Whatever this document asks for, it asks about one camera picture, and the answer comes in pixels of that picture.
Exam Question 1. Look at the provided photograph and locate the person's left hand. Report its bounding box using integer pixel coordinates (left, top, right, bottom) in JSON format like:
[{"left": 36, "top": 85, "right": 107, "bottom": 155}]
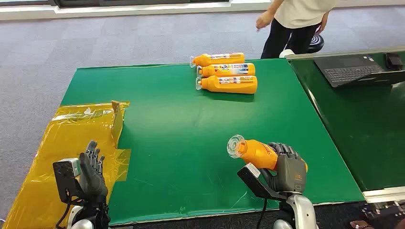
[{"left": 316, "top": 12, "right": 330, "bottom": 35}]

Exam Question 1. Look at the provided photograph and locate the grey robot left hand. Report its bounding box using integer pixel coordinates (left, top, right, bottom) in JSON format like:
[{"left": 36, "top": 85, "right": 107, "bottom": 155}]
[{"left": 79, "top": 140, "right": 109, "bottom": 198}]

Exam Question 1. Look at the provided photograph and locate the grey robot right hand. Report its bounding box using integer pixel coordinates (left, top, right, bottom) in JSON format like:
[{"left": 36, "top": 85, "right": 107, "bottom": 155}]
[{"left": 261, "top": 142, "right": 308, "bottom": 193}]

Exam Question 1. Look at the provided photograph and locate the person's right hand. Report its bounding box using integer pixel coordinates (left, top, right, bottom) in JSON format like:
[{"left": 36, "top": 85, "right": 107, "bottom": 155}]
[{"left": 256, "top": 11, "right": 274, "bottom": 31}]

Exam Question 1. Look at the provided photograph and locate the orange bottle with clear cap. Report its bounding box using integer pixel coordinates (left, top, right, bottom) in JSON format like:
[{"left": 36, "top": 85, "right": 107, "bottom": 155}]
[
  {"left": 195, "top": 75, "right": 258, "bottom": 95},
  {"left": 226, "top": 135, "right": 308, "bottom": 173},
  {"left": 196, "top": 62, "right": 256, "bottom": 78},
  {"left": 190, "top": 52, "right": 245, "bottom": 68}
]

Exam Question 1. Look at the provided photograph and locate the black round stool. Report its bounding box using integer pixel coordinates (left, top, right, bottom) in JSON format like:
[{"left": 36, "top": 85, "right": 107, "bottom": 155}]
[{"left": 308, "top": 33, "right": 325, "bottom": 54}]

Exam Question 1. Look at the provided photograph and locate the person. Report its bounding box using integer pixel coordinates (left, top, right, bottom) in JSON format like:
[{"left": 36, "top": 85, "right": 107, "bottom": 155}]
[{"left": 256, "top": 0, "right": 339, "bottom": 60}]

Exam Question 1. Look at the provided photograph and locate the yellow plastic sheet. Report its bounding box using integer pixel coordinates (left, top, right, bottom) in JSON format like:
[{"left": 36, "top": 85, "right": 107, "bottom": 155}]
[{"left": 2, "top": 100, "right": 132, "bottom": 229}]

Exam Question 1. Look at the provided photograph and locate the black laptop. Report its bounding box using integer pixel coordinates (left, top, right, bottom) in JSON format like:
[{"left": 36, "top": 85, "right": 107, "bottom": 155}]
[{"left": 314, "top": 53, "right": 405, "bottom": 88}]

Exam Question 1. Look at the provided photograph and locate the small black device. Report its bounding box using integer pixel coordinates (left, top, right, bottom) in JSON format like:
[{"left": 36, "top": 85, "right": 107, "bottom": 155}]
[{"left": 385, "top": 52, "right": 404, "bottom": 71}]

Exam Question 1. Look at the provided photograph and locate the person's foot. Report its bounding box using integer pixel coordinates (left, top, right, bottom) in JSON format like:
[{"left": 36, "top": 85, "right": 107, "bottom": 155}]
[{"left": 349, "top": 219, "right": 377, "bottom": 229}]

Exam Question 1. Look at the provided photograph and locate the green table mat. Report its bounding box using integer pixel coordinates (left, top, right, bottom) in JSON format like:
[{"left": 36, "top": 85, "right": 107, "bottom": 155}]
[{"left": 61, "top": 58, "right": 366, "bottom": 226}]

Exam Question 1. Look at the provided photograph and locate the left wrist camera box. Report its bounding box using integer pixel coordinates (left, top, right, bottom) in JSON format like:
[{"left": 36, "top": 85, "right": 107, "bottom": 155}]
[{"left": 52, "top": 158, "right": 83, "bottom": 204}]

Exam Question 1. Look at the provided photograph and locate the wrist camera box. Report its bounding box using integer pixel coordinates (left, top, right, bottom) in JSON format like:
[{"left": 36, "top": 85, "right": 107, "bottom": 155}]
[
  {"left": 237, "top": 163, "right": 287, "bottom": 202},
  {"left": 52, "top": 158, "right": 83, "bottom": 204}
]

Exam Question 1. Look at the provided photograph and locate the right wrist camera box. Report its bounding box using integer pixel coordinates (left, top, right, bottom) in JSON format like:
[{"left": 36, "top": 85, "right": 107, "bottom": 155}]
[{"left": 237, "top": 163, "right": 287, "bottom": 202}]

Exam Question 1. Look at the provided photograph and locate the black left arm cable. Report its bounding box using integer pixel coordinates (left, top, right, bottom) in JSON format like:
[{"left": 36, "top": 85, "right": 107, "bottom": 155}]
[{"left": 55, "top": 189, "right": 73, "bottom": 229}]

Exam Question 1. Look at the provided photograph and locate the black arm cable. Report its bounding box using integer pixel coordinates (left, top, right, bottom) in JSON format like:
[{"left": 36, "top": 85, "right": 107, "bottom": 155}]
[
  {"left": 256, "top": 198, "right": 268, "bottom": 229},
  {"left": 55, "top": 189, "right": 73, "bottom": 229}
]

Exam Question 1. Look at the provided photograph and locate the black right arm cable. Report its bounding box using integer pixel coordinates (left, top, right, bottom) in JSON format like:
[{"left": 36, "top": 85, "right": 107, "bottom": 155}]
[{"left": 256, "top": 198, "right": 268, "bottom": 229}]

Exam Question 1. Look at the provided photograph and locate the green table with silver frame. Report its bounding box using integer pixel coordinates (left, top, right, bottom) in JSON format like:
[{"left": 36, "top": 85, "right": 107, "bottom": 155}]
[{"left": 286, "top": 46, "right": 405, "bottom": 204}]

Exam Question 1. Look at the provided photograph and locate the black metal bracket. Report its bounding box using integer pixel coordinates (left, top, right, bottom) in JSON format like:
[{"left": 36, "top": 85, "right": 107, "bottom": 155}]
[{"left": 361, "top": 201, "right": 405, "bottom": 219}]

